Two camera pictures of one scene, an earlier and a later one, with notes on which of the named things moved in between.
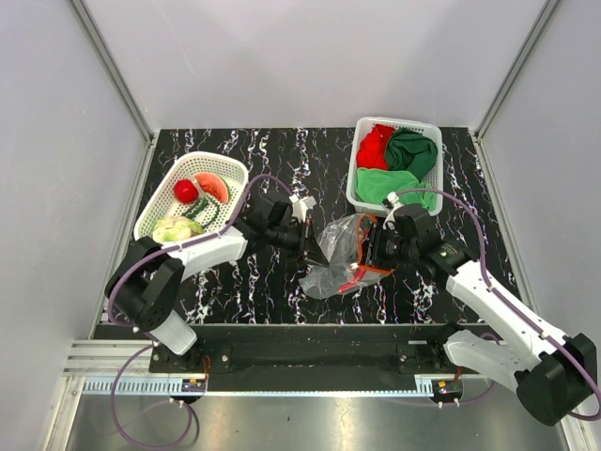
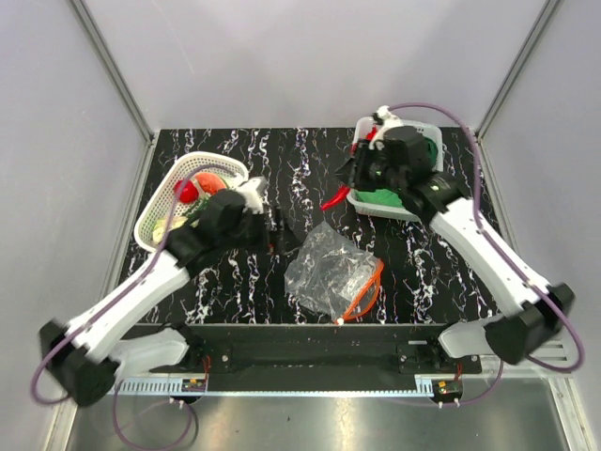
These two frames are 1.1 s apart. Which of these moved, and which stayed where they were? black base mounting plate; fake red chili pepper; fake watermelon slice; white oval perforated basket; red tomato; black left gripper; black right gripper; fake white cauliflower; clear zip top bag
Moved: black right gripper; clear zip top bag; fake red chili pepper; black left gripper
Stayed: black base mounting plate; white oval perforated basket; fake watermelon slice; red tomato; fake white cauliflower
